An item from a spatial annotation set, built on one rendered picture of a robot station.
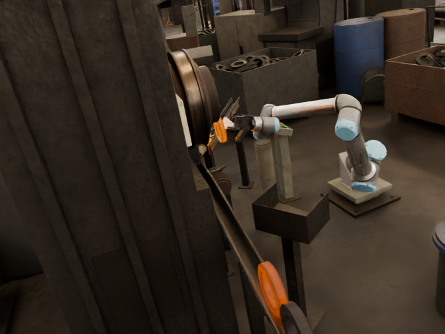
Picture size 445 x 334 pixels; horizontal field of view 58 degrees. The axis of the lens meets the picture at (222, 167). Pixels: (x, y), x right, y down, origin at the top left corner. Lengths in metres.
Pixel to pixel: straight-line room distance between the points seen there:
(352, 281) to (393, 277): 0.22
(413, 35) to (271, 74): 1.96
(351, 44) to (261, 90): 1.43
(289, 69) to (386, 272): 2.63
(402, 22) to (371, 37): 0.43
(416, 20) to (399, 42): 0.29
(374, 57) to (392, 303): 3.55
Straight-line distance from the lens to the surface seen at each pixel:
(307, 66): 4.67
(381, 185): 3.07
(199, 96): 1.78
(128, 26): 1.41
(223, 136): 2.32
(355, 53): 5.24
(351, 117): 2.25
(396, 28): 5.49
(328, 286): 2.40
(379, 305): 2.31
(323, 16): 5.80
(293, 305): 1.27
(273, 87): 4.38
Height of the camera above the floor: 1.62
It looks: 25 degrees down
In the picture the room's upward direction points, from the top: 10 degrees counter-clockwise
